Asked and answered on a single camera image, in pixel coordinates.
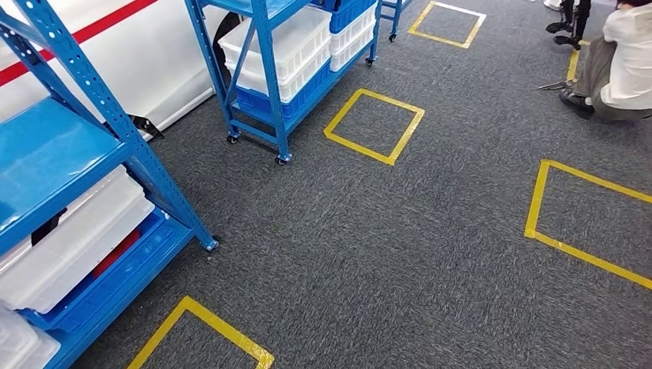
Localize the blue metal shelf rack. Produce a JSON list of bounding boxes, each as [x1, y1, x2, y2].
[[0, 0, 221, 369]]

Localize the person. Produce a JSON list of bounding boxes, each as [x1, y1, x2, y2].
[[559, 0, 652, 123]]

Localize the yellow floor tape square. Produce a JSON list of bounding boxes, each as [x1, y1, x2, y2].
[[524, 159, 652, 291], [126, 296, 276, 369]]

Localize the white car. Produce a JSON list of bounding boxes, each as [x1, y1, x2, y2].
[[0, 0, 247, 142]]

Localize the yellow floor tape strip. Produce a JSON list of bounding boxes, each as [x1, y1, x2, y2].
[[565, 39, 592, 84]]

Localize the person's legs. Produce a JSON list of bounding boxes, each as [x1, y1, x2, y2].
[[544, 0, 593, 51]]

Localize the person's black shoe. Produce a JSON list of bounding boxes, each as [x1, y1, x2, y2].
[[559, 88, 596, 121]]

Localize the black ribbed block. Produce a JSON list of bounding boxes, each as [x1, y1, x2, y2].
[[103, 114, 165, 140]]

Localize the red barrier belt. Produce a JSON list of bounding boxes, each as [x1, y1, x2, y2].
[[0, 0, 160, 88]]

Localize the blue wheeled metal rack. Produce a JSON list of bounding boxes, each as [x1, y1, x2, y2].
[[379, 0, 414, 43], [184, 0, 383, 167]]

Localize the red object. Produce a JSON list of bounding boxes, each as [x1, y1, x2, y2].
[[91, 229, 142, 279]]

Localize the blue storage bin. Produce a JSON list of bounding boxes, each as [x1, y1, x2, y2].
[[234, 61, 334, 123], [323, 0, 379, 35]]

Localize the blue bin with white rim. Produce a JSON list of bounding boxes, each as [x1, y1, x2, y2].
[[18, 208, 178, 333]]

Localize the small metal floor tool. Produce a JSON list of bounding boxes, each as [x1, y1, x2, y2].
[[538, 80, 576, 93]]

